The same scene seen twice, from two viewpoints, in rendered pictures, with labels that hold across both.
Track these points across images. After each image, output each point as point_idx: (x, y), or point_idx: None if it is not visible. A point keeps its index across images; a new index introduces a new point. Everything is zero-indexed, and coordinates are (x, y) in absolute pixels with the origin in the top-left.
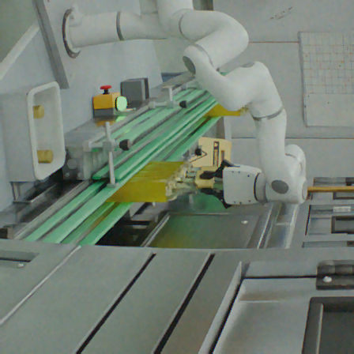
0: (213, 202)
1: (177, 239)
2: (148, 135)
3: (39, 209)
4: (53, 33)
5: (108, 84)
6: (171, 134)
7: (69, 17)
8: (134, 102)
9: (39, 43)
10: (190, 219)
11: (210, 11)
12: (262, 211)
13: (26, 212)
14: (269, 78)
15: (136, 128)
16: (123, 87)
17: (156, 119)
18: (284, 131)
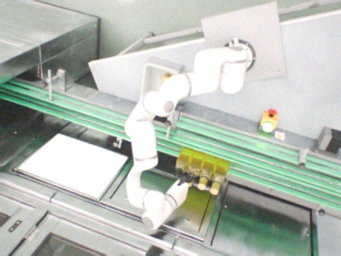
0: (255, 224)
1: (168, 186)
2: (275, 161)
3: (130, 110)
4: (207, 47)
5: (272, 111)
6: (281, 173)
7: (234, 45)
8: (314, 144)
9: (204, 48)
10: (201, 197)
11: (170, 78)
12: (201, 233)
13: (126, 107)
14: (134, 135)
15: (227, 136)
16: (322, 130)
17: (254, 148)
18: (133, 171)
